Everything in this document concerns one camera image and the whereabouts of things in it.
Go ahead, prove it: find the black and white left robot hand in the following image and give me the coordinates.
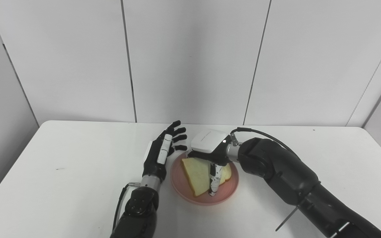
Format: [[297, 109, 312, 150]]
[[143, 120, 188, 184]]

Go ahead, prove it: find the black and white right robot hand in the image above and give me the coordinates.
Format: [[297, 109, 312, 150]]
[[186, 129, 235, 196]]

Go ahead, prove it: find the slice of white bread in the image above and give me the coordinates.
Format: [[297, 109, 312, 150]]
[[181, 157, 232, 197]]

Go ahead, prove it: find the pink round plate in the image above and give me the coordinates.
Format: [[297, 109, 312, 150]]
[[170, 151, 239, 206]]

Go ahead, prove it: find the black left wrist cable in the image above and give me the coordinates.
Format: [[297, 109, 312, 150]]
[[112, 182, 141, 232]]

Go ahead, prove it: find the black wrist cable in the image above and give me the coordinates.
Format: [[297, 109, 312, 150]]
[[112, 182, 141, 232], [230, 127, 302, 161]]

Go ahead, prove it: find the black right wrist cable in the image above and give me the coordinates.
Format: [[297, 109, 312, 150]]
[[230, 127, 302, 161]]

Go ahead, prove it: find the black cable tie tail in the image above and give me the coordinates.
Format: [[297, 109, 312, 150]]
[[275, 207, 298, 231]]

